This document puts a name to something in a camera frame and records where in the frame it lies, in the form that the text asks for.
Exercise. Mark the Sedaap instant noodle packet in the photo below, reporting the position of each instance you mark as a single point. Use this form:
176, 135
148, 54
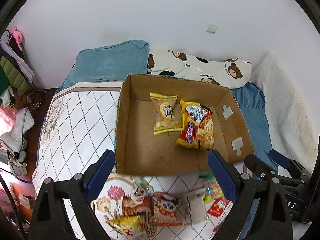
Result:
197, 124

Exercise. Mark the brown cake packet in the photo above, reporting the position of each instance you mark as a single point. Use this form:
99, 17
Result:
130, 208

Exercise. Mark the small green white packet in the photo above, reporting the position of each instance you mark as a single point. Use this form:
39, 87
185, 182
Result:
140, 189

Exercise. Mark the teal pillow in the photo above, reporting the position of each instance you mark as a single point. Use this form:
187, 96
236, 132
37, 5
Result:
109, 63

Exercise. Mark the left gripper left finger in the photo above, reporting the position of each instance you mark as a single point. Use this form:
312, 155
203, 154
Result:
50, 220

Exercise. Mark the white wall switch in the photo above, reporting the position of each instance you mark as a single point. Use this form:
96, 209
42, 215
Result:
212, 29

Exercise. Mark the bear print pillow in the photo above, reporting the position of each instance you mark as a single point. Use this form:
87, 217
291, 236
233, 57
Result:
233, 73

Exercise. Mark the cardboard milk box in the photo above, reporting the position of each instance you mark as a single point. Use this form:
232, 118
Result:
149, 123

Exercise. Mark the yellow rice cracker bag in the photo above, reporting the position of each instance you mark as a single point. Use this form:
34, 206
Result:
165, 119

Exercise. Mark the white knitted blanket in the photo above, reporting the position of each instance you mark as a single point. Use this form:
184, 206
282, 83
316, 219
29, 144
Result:
292, 132

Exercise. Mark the clothes rack with clothes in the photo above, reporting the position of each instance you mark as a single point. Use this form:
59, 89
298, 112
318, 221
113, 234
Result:
16, 75

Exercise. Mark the colourful candy ball bag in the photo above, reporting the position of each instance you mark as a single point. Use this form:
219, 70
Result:
213, 190

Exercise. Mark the white wafer packet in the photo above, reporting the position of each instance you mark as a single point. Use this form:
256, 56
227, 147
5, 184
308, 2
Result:
194, 207

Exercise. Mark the white remote on pillow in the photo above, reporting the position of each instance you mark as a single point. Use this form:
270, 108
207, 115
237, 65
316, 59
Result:
195, 68

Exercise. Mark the red white snack packet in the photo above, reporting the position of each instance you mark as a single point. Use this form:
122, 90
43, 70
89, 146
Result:
218, 207

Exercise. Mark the white floral quilt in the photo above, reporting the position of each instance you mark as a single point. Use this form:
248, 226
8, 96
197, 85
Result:
78, 128

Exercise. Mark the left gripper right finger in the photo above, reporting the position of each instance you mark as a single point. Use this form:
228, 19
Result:
263, 201

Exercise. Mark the orange panda snack bag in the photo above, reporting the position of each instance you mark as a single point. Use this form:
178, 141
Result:
164, 210

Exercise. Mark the yellow panda snack bag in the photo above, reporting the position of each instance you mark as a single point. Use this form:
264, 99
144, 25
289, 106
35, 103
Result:
127, 226

